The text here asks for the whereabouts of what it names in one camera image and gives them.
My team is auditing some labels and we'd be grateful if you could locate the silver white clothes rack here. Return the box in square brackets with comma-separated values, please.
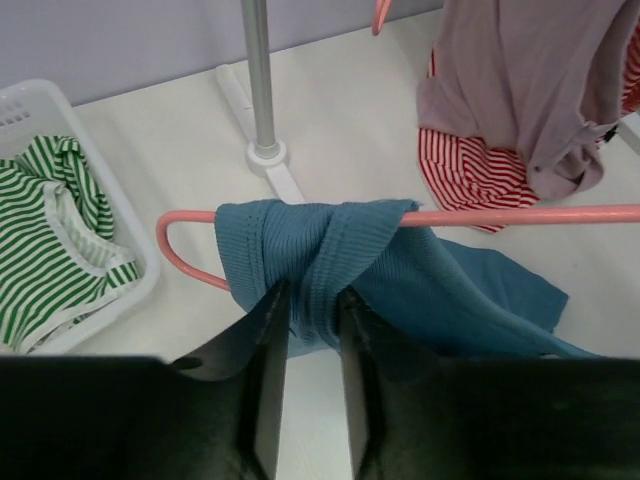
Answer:
[215, 0, 305, 204]

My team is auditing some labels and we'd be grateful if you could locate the pink hanger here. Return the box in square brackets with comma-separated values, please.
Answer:
[155, 204, 639, 291]
[371, 0, 392, 36]

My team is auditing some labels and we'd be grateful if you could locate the white plastic laundry basket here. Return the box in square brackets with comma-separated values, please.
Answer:
[1, 80, 160, 354]

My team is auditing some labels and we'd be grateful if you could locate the blue tank top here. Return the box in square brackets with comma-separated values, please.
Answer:
[214, 199, 585, 358]

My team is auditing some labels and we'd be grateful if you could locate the green striped tank top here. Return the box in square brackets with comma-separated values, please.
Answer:
[1, 135, 141, 354]

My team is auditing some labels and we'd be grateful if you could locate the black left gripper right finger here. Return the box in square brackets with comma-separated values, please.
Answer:
[338, 289, 435, 479]

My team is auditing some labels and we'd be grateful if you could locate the pink lilac tank top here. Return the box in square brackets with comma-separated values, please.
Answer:
[417, 1, 639, 199]

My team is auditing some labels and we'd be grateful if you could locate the red striped tank top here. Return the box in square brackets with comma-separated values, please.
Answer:
[417, 49, 544, 234]

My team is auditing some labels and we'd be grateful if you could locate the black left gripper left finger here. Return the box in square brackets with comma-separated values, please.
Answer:
[171, 281, 291, 479]

